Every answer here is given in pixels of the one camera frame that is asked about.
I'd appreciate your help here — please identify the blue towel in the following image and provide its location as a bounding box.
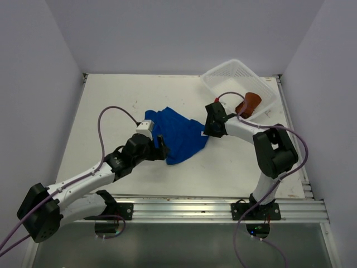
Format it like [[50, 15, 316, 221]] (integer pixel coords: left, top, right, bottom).
[[144, 107, 209, 165]]

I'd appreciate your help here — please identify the brown orange towel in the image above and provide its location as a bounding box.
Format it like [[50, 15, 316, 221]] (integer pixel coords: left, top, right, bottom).
[[235, 92, 262, 119]]

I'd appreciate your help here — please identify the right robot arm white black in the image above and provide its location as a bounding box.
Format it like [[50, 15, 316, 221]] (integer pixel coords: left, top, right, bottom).
[[204, 102, 298, 219]]

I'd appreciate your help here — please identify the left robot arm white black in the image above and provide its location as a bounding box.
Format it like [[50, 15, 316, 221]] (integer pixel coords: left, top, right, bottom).
[[17, 133, 169, 243]]

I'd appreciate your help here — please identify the white plastic basket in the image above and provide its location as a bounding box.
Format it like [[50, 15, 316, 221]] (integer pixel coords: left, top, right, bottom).
[[201, 59, 278, 121]]

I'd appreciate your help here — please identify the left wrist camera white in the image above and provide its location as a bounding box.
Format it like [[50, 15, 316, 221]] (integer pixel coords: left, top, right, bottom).
[[136, 120, 154, 139]]

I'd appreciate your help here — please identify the aluminium front rail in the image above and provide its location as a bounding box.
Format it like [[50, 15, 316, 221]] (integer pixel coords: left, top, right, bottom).
[[35, 195, 330, 224]]

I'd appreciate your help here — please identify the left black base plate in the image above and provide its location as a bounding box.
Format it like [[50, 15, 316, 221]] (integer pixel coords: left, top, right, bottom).
[[86, 203, 134, 221]]

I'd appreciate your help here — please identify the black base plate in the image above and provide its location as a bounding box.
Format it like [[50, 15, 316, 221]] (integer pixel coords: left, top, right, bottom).
[[86, 203, 134, 221], [230, 199, 282, 221]]

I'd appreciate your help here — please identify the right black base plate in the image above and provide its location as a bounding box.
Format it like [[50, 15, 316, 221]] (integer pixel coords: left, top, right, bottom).
[[230, 199, 282, 221]]

